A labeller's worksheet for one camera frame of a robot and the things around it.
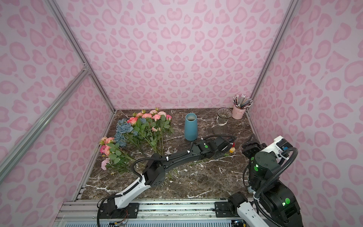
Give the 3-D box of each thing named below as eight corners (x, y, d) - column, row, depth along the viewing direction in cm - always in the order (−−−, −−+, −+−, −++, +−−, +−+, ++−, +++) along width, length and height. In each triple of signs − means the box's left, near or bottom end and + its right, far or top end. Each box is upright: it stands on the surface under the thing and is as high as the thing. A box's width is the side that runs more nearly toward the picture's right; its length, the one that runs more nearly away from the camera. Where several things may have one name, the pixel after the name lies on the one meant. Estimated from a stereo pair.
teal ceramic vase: (185, 141, 102) (184, 123, 86) (185, 131, 108) (184, 112, 91) (195, 141, 102) (197, 123, 86) (195, 131, 108) (196, 112, 91)
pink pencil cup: (231, 121, 114) (236, 107, 102) (228, 108, 123) (232, 94, 111) (247, 120, 114) (255, 107, 102) (243, 108, 123) (249, 94, 111)
